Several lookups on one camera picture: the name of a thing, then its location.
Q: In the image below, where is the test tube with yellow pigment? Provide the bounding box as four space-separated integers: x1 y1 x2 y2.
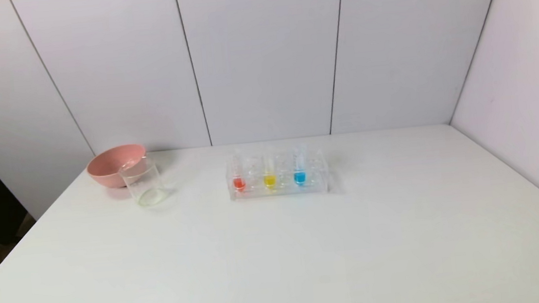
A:
260 147 278 191

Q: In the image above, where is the pink bowl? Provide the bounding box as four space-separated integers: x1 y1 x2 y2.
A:
85 143 150 191

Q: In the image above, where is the test tube with blue pigment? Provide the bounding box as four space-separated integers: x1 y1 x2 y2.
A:
291 143 310 187

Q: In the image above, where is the clear glass beaker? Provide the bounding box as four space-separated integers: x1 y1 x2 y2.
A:
118 156 169 209

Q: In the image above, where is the test tube with red pigment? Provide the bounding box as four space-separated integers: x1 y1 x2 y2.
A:
230 149 247 193

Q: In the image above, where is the clear acrylic test tube rack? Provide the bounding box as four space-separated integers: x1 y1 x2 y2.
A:
224 145 333 202

